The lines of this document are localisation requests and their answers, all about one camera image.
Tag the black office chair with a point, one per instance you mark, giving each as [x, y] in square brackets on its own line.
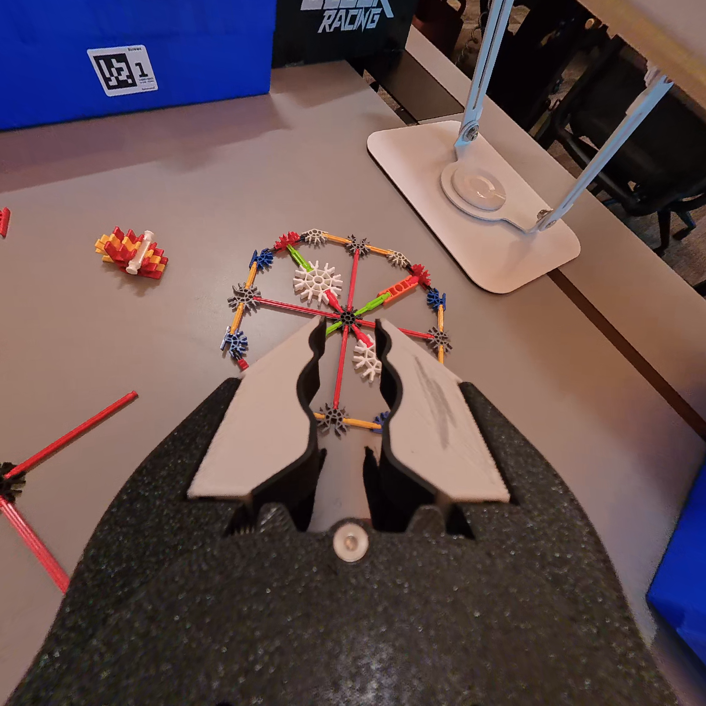
[640, 149]

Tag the light wooden desk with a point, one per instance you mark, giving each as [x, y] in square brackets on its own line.
[662, 38]

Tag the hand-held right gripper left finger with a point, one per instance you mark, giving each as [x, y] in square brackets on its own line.
[259, 419]

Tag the blue box with tag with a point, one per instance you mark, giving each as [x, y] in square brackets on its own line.
[209, 49]

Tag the red yellow connector pile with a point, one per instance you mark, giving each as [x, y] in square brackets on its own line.
[124, 251]

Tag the red rod hub assembly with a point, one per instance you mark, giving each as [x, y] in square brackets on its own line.
[82, 422]

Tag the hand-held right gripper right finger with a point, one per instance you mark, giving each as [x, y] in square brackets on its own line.
[435, 430]

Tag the red toy connector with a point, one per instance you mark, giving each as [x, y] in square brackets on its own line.
[3, 221]

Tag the colourful toy wheel assembly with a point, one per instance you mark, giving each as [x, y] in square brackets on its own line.
[318, 282]

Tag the black printed bag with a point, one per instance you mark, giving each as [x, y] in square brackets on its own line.
[342, 49]

